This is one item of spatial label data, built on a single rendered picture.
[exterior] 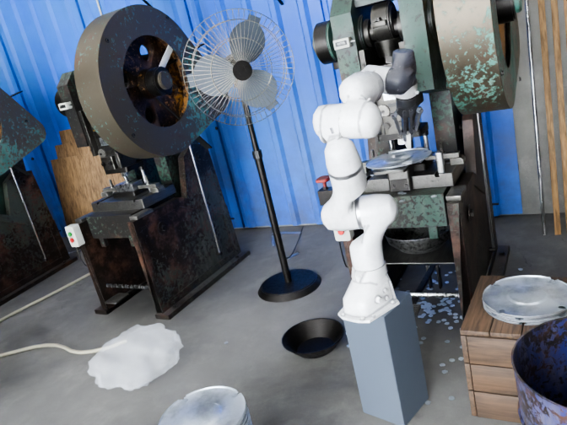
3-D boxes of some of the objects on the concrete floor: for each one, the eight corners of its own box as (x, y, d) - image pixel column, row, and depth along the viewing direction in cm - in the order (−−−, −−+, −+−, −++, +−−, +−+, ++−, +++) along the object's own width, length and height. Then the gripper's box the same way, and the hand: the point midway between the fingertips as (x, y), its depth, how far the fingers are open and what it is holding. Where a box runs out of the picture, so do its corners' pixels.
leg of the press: (490, 341, 227) (465, 134, 200) (462, 339, 232) (434, 137, 206) (510, 250, 302) (493, 92, 276) (488, 250, 308) (469, 95, 282)
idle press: (185, 333, 296) (81, 5, 245) (69, 321, 347) (-36, 48, 296) (305, 227, 419) (252, -6, 369) (207, 230, 470) (148, 26, 420)
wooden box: (596, 435, 168) (591, 339, 158) (471, 416, 187) (459, 330, 177) (596, 360, 200) (591, 277, 190) (489, 351, 220) (480, 275, 210)
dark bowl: (333, 369, 232) (330, 355, 230) (273, 363, 247) (270, 351, 245) (355, 331, 257) (353, 319, 255) (300, 328, 272) (297, 316, 270)
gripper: (391, 103, 200) (395, 155, 215) (425, 95, 200) (427, 148, 215) (386, 94, 206) (390, 146, 221) (419, 87, 206) (421, 139, 220)
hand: (407, 140), depth 216 cm, fingers closed
